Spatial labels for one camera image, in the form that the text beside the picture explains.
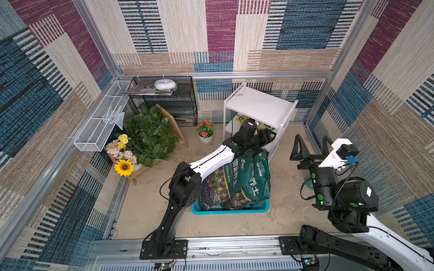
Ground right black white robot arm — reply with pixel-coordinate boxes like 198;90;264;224
290;134;434;271

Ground white wire wall basket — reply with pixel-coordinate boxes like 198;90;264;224
73;80;131;152

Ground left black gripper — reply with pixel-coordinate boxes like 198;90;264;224
242;128;277;150

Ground wooden plant stand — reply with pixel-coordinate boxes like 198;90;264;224
109;105;188;185

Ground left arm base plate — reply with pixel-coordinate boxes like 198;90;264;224
139;239;188;260

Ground white three-tier shelf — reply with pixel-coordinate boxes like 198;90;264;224
223;83;298;160

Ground green leafy plant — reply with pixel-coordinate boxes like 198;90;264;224
124;106;179;168

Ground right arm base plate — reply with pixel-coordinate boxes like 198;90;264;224
278;236;329;255

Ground black wire shelf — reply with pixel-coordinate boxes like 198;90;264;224
128;76;198;126

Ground magazine on black shelf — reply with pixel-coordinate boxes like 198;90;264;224
122;84;177;96

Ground sunflower bouquet in pot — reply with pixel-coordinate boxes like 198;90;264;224
105;134;142;177

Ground teal round canister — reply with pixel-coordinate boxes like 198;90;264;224
304;176;314;190

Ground teal plastic basket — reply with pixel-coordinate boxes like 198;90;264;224
190;199;270;216

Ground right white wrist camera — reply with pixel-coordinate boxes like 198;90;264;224
319;138;360;171

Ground white round device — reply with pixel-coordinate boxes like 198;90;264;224
154;79;176;91

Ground green soil bag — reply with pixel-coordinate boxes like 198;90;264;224
227;151;271;211
198;150;254;211

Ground pink flowers white pot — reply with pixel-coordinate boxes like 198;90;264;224
197;119;214;145

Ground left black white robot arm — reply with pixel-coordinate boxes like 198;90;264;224
140;128;276;259

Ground aluminium front rail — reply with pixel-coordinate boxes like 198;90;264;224
84;232;384;271

